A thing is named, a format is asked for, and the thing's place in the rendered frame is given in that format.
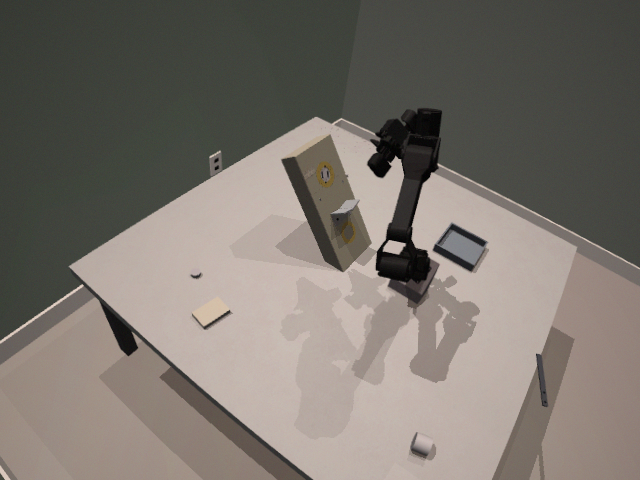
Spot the dark grey flat bar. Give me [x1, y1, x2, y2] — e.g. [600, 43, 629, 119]
[536, 354, 548, 407]

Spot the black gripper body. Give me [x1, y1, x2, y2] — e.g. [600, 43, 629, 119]
[368, 109, 418, 178]

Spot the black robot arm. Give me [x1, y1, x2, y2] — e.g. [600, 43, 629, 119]
[376, 108, 442, 284]

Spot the tan flat rectangular block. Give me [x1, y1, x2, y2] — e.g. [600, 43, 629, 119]
[192, 297, 230, 329]

